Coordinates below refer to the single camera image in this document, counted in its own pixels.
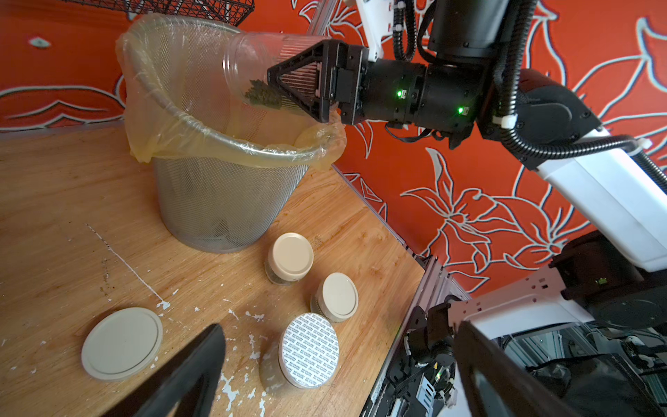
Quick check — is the silver mesh waste bin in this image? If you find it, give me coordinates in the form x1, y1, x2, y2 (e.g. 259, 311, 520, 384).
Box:
124, 15, 311, 255

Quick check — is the beige lidded jar near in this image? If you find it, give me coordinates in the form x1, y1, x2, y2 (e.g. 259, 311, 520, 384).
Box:
310, 272, 360, 323

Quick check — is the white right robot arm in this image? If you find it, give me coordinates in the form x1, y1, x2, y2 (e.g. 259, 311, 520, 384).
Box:
267, 1, 666, 328

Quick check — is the clear jar with tea leaves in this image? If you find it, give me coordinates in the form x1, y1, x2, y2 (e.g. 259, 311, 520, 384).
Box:
222, 32, 329, 113

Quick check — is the beige lidded jar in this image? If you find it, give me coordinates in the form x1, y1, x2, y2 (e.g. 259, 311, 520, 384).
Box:
265, 232, 314, 285
310, 272, 360, 323

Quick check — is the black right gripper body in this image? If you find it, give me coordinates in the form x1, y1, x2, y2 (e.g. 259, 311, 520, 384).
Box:
322, 41, 368, 125

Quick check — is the black wire wall basket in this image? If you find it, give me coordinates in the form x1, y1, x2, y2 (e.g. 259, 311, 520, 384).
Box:
73, 0, 255, 26

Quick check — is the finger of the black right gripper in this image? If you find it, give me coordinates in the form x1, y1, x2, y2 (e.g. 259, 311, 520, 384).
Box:
267, 38, 330, 123

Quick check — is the jar with foil seal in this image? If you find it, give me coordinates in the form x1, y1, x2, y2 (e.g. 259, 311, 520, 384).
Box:
260, 313, 340, 396

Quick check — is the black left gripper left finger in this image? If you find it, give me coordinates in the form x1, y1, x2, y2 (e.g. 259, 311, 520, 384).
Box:
105, 323, 226, 416

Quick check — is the beige lidded jar far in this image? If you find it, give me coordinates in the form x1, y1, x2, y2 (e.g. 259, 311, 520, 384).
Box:
265, 232, 314, 285

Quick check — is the beige jar lid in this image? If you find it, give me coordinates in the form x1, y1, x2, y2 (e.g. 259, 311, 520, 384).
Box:
81, 308, 163, 382

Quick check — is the yellow plastic bin liner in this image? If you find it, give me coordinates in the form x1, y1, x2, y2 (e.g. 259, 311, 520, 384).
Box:
116, 14, 347, 169

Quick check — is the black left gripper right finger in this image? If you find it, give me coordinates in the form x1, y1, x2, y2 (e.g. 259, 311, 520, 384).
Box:
453, 321, 577, 416

